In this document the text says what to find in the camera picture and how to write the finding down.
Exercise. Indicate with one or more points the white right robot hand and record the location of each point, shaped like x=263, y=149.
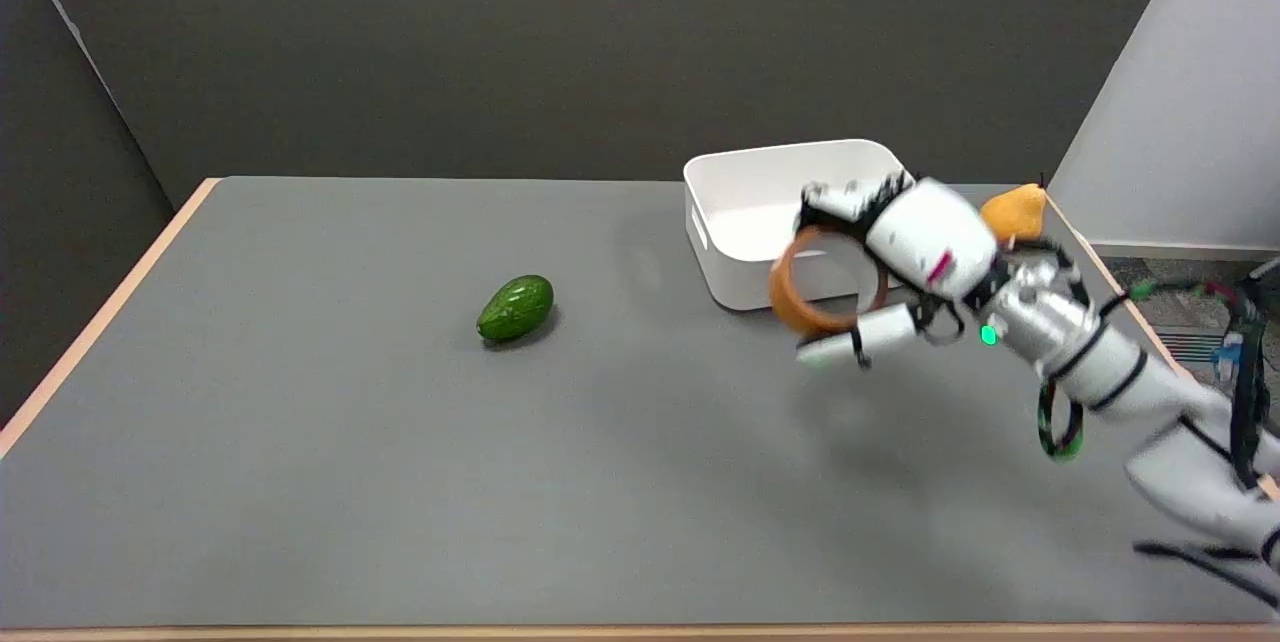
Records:
x=930, y=237

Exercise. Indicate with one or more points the yellow tape roll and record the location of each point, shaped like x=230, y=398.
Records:
x=790, y=307

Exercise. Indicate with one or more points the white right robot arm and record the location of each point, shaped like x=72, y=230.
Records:
x=1120, y=372

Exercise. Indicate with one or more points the white plastic box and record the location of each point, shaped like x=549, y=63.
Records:
x=760, y=212

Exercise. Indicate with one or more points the orange pear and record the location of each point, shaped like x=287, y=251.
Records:
x=1015, y=210

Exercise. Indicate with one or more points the green avocado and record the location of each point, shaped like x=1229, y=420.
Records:
x=515, y=308

